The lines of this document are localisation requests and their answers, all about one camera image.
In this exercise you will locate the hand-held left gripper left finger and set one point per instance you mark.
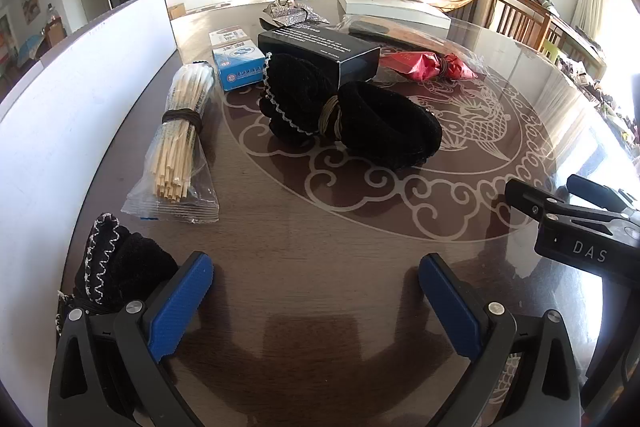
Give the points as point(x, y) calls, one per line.
point(177, 302)

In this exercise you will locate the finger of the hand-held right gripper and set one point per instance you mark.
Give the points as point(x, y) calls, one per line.
point(530, 199)
point(595, 189)

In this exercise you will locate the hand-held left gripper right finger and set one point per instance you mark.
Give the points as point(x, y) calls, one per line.
point(450, 307)

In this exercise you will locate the black scrunchie with white stitching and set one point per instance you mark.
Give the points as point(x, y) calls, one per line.
point(135, 262)

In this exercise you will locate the bagged cotton swab bundle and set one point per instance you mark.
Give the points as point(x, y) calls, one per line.
point(175, 147)

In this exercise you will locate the black scrunchie bundle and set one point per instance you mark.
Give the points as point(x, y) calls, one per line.
point(385, 127)

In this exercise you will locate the red packet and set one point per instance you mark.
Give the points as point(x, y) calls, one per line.
point(420, 64)

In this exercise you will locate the white cardboard box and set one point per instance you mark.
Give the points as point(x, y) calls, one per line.
point(75, 132)

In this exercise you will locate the blue white medicine box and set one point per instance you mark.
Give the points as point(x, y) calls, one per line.
point(239, 67)

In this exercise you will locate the cluttered wooden sideboard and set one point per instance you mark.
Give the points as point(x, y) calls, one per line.
point(585, 52)

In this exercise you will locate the wooden chair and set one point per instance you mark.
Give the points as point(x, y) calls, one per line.
point(520, 14)

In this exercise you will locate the white flat box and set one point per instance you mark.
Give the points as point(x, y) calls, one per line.
point(395, 4)

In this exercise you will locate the black cardboard box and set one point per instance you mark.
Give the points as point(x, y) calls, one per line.
point(320, 49)

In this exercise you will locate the brown cardboard box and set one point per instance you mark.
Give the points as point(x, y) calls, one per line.
point(176, 11)

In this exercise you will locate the wall painting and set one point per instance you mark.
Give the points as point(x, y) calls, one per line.
point(30, 2)

